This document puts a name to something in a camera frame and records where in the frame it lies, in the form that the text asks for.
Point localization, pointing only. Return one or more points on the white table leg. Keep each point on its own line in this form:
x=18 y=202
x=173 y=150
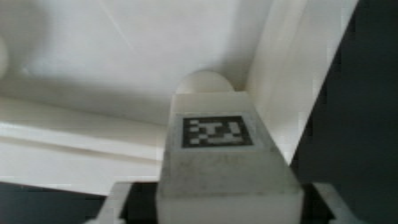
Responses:
x=226 y=184

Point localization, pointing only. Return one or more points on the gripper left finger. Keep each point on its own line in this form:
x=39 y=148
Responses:
x=130 y=206

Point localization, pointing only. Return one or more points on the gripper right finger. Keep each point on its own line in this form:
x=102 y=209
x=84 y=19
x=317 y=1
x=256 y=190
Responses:
x=326 y=209

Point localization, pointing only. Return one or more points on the white square tabletop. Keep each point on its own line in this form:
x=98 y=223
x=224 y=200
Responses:
x=96 y=55

